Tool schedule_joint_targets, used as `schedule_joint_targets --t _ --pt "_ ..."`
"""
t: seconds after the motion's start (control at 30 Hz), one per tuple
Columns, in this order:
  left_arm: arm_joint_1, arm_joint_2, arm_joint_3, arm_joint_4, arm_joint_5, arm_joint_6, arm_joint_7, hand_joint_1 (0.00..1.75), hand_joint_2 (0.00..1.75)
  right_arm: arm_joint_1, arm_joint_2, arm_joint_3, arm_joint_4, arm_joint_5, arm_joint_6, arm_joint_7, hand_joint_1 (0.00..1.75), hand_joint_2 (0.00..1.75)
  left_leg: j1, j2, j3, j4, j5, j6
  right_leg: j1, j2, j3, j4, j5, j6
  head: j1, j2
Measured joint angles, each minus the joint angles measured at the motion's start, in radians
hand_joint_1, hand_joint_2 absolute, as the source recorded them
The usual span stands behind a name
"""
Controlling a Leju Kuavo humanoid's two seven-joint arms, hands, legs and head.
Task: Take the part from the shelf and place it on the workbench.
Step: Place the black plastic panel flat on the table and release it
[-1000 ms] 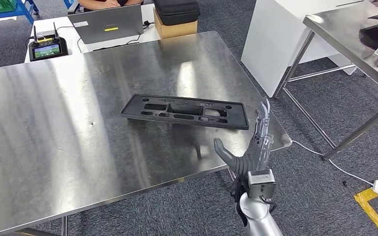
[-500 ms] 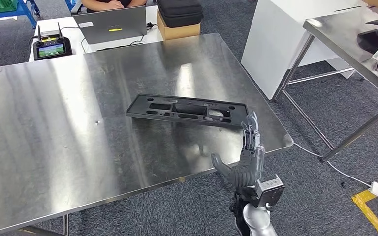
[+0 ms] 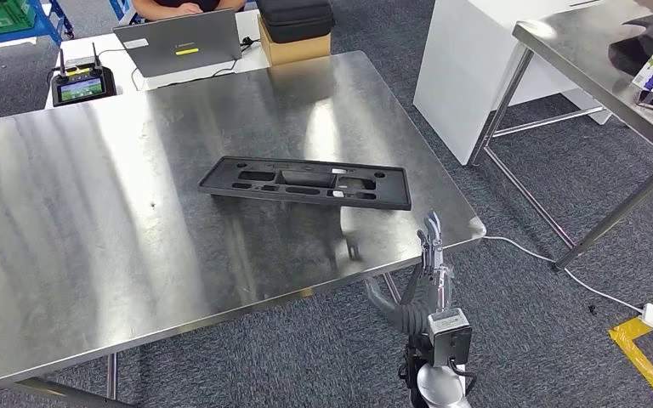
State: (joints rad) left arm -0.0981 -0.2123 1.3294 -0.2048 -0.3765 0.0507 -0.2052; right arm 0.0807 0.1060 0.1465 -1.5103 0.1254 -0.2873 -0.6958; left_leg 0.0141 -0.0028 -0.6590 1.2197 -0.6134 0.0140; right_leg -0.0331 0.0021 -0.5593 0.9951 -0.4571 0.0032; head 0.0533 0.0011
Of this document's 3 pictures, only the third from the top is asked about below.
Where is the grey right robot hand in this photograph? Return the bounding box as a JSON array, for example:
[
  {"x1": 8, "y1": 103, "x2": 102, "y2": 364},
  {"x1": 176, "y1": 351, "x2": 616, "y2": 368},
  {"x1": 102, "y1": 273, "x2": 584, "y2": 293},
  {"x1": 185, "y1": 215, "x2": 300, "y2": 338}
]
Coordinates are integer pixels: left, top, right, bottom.
[{"x1": 364, "y1": 211, "x2": 457, "y2": 339}]

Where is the black plastic panel part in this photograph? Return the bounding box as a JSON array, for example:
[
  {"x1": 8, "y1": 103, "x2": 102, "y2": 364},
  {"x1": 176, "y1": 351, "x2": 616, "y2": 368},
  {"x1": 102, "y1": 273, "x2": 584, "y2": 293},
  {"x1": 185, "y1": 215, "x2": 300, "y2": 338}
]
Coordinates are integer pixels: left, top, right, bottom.
[{"x1": 197, "y1": 156, "x2": 413, "y2": 213}]

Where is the stainless steel workbench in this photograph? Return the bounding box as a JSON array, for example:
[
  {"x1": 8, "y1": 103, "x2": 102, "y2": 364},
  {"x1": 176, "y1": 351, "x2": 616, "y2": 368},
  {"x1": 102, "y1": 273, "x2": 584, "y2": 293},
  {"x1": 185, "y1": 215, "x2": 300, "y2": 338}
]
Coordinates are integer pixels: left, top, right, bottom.
[{"x1": 0, "y1": 50, "x2": 487, "y2": 408}]

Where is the blue metal shelf rack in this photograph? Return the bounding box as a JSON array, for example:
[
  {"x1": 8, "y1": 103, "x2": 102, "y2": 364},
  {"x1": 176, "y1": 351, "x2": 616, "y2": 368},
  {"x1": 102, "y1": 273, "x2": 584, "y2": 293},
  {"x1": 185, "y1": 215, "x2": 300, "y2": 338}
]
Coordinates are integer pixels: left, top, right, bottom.
[
  {"x1": 109, "y1": 0, "x2": 135, "y2": 22},
  {"x1": 0, "y1": 0, "x2": 76, "y2": 50}
]

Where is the yellow floor tape square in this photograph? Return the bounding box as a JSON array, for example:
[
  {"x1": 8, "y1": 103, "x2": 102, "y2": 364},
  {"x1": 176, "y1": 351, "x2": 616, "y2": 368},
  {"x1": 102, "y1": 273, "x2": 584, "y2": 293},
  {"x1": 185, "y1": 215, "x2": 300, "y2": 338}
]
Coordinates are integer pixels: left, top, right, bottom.
[{"x1": 608, "y1": 297, "x2": 653, "y2": 408}]

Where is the white cabinet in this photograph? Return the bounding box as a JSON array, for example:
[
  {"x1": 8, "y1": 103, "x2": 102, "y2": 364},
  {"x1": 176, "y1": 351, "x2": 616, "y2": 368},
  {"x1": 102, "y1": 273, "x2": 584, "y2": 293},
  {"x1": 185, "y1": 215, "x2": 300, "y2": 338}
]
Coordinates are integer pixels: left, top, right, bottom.
[{"x1": 413, "y1": 0, "x2": 615, "y2": 167}]

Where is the stainless steel table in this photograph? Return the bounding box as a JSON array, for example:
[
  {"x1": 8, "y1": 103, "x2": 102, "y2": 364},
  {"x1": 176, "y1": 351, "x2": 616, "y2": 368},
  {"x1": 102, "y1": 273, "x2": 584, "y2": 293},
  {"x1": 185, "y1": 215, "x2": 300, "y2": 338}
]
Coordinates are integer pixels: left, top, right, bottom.
[{"x1": 467, "y1": 0, "x2": 653, "y2": 273}]

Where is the cardboard box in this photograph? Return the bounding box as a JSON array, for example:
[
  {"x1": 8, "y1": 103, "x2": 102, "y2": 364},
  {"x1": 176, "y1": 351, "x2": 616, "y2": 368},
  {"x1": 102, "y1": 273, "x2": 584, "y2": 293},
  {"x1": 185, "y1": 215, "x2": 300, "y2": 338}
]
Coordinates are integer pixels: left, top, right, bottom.
[{"x1": 257, "y1": 15, "x2": 332, "y2": 67}]

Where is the black zip case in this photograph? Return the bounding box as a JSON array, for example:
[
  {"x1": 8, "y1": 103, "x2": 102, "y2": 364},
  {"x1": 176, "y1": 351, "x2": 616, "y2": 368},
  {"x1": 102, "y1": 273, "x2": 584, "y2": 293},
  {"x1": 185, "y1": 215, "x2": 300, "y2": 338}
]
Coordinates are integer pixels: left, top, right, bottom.
[{"x1": 255, "y1": 0, "x2": 337, "y2": 45}]

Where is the grey laptop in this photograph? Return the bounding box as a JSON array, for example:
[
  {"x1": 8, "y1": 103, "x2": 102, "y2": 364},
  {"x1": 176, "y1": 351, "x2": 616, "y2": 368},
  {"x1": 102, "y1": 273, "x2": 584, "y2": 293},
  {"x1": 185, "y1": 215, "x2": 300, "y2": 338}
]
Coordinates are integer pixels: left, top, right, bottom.
[{"x1": 112, "y1": 8, "x2": 244, "y2": 79}]

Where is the person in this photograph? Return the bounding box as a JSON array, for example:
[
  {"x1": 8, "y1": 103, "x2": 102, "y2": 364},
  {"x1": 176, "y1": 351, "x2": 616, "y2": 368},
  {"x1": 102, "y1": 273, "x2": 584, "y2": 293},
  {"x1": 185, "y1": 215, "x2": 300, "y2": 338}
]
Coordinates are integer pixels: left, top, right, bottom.
[{"x1": 131, "y1": 0, "x2": 247, "y2": 21}]

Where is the black screen remote controller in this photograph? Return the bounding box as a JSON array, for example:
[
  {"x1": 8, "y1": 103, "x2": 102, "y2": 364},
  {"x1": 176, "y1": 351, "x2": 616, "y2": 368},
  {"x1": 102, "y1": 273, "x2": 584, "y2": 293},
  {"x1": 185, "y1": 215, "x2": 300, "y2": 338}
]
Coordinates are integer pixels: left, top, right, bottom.
[{"x1": 50, "y1": 42, "x2": 118, "y2": 107}]

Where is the green plastic crate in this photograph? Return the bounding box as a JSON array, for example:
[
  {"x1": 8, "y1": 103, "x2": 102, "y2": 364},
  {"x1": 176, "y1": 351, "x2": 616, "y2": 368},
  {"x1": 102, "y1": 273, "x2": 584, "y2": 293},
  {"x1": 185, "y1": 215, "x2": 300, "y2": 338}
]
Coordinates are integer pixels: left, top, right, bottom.
[{"x1": 0, "y1": 0, "x2": 38, "y2": 38}]

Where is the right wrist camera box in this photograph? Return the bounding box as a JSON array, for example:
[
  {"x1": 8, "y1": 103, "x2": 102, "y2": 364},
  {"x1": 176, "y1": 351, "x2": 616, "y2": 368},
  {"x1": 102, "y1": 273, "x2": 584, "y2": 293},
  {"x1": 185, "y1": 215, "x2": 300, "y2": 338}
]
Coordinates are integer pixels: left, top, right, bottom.
[{"x1": 426, "y1": 308, "x2": 474, "y2": 368}]

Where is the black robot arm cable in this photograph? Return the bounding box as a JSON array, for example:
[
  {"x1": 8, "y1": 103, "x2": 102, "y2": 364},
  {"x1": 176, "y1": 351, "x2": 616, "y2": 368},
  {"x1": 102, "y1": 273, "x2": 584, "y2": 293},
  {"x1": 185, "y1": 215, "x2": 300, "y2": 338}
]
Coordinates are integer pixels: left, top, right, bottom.
[{"x1": 447, "y1": 359, "x2": 479, "y2": 396}]

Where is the white floor cable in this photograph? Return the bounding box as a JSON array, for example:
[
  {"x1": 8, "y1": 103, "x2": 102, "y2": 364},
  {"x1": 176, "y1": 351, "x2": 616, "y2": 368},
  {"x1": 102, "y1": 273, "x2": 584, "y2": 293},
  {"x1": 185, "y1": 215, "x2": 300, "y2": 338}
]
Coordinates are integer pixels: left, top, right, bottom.
[{"x1": 481, "y1": 235, "x2": 646, "y2": 315}]

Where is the black desk cable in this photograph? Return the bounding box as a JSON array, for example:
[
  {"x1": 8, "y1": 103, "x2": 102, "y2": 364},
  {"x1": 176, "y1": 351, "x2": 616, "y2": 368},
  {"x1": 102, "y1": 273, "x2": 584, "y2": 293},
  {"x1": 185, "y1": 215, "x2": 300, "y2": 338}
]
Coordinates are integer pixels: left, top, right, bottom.
[{"x1": 129, "y1": 36, "x2": 261, "y2": 91}]

